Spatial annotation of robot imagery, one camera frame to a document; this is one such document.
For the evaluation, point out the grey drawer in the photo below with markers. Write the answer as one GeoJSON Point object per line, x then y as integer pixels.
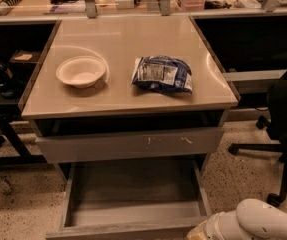
{"type": "Point", "coordinates": [127, 145]}
{"type": "Point", "coordinates": [135, 199]}

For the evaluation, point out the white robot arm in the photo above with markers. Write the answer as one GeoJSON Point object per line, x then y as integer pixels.
{"type": "Point", "coordinates": [251, 220]}

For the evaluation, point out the grey drawer cabinet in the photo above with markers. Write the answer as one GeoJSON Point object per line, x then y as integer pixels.
{"type": "Point", "coordinates": [114, 105]}

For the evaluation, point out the grey top drawer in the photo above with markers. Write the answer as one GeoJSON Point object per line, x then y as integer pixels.
{"type": "Point", "coordinates": [127, 145]}

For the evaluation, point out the blue chip bag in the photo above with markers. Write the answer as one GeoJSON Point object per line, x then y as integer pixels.
{"type": "Point", "coordinates": [162, 74]}

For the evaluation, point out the white paper bowl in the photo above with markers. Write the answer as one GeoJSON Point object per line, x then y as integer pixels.
{"type": "Point", "coordinates": [81, 71]}

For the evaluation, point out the black office chair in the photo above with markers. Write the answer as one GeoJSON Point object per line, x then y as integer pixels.
{"type": "Point", "coordinates": [277, 130]}

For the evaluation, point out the black stand left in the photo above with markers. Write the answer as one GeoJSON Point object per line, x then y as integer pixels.
{"type": "Point", "coordinates": [11, 91]}

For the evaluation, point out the clear plastic bottle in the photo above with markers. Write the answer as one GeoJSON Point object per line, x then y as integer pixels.
{"type": "Point", "coordinates": [5, 186]}

